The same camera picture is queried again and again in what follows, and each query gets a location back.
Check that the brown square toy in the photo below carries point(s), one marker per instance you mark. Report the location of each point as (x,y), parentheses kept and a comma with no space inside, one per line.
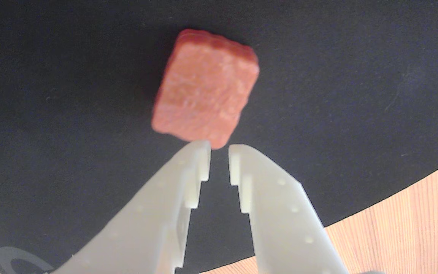
(205,89)

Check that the black desk mat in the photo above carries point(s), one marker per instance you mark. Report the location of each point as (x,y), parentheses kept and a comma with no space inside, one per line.
(51,114)

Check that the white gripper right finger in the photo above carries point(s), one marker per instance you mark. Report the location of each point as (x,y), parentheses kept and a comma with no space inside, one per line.
(283,228)

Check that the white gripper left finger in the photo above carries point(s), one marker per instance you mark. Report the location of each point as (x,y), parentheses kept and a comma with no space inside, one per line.
(146,228)

